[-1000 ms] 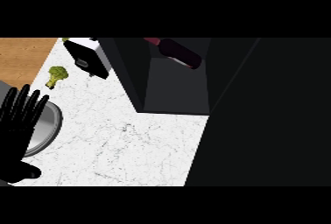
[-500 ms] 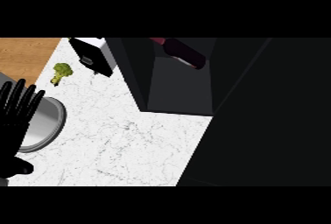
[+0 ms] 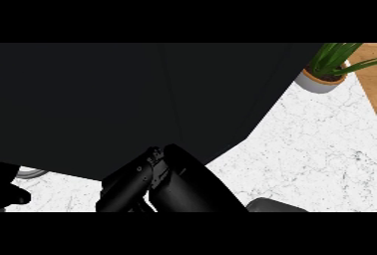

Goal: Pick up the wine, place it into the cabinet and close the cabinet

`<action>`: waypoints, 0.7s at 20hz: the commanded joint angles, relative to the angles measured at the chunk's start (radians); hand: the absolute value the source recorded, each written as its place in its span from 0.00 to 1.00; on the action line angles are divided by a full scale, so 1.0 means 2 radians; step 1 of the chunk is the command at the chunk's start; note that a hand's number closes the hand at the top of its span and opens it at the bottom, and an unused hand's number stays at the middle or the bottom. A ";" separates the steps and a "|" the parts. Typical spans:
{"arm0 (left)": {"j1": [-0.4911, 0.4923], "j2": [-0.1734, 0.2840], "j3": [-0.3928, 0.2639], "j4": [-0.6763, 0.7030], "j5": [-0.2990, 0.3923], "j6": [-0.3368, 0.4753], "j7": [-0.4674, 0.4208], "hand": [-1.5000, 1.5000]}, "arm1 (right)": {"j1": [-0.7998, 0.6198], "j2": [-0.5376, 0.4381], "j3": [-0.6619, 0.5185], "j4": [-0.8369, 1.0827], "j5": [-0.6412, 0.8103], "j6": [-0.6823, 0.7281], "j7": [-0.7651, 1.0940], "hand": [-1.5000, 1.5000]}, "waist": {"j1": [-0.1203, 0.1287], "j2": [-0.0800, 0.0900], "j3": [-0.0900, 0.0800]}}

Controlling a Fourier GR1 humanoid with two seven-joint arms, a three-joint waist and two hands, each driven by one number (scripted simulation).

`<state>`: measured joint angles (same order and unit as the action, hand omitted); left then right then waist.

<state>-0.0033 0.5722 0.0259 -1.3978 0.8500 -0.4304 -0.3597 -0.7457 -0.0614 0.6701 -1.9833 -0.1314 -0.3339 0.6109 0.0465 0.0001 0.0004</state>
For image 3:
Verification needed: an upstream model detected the brown wooden panel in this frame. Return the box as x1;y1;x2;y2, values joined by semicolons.
344;42;377;116

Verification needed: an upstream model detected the large dark grey door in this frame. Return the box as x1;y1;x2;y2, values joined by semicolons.
0;42;327;182

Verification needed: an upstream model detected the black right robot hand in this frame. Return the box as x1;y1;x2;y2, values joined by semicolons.
95;142;250;213

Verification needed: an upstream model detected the grey round object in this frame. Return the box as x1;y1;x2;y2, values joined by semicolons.
13;165;50;181

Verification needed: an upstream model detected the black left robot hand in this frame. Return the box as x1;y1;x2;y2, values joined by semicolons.
0;160;32;211

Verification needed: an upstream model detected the green plant in white pot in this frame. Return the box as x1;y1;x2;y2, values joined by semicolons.
293;42;377;95

